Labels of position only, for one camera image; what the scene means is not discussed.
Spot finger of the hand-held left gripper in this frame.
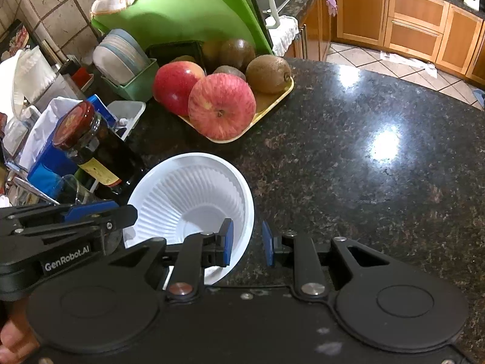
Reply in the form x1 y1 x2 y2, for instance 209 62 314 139
0 200 120 224
0 205 139 244

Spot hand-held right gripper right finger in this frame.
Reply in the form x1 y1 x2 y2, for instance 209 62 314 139
262 221 392 300

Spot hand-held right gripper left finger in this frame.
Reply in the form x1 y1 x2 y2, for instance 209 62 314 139
107 218 234 300

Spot stack of white plates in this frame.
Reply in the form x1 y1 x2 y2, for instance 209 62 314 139
93 28 151 86

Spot person's left hand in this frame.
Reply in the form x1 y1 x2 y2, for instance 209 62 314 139
0 315 39 364

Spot clear glass cup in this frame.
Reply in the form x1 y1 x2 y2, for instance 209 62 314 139
57 174 100 206

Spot dark sauce jar red lid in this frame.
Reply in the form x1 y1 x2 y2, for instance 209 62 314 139
52 100 146 200

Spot blue tissue box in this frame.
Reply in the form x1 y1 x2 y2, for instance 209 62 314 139
26 95 118 198

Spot white plastic container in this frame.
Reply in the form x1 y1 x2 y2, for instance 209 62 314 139
106 100 146 141

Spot small green plate rack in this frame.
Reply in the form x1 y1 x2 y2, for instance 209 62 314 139
100 58 159 103

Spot yellow fruit tray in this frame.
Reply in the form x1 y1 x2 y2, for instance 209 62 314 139
178 74 295 144

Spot streaked red apple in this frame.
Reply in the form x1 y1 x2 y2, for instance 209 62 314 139
188 73 256 141

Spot dark red apple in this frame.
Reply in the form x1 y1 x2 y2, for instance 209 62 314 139
152 61 207 116

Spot white plastic bag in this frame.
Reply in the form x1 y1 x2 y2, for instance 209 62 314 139
11 47 57 118

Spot black plastic tray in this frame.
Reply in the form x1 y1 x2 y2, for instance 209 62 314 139
146 40 207 69

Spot dark printed box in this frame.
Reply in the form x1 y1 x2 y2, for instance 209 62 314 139
0 19 31 61

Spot white lace towel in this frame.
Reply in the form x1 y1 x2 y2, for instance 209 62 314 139
271 15 300 56

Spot green cutting board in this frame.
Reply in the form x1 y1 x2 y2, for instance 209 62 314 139
90 0 274 59

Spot wooden base cabinets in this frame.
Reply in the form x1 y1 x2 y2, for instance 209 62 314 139
296 0 485 86

